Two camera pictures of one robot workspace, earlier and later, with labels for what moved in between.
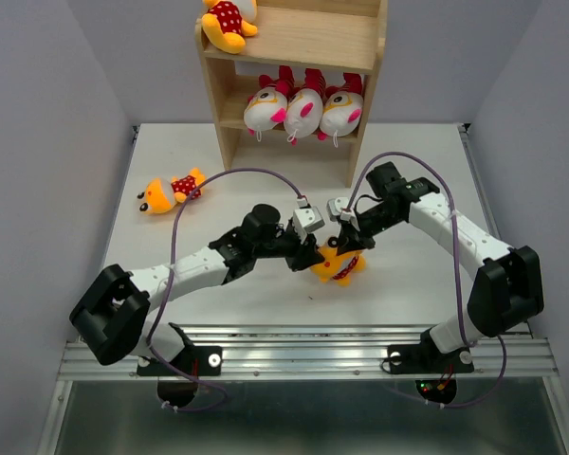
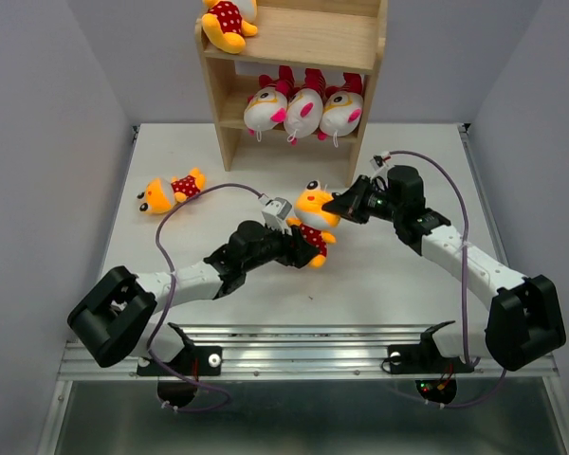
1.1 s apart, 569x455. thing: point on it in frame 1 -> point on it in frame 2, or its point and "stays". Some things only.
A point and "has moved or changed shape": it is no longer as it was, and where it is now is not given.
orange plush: [158, 194] stays
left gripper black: [307, 255] stays
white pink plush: [342, 108] stays
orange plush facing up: [339, 267] has moved or changed shape
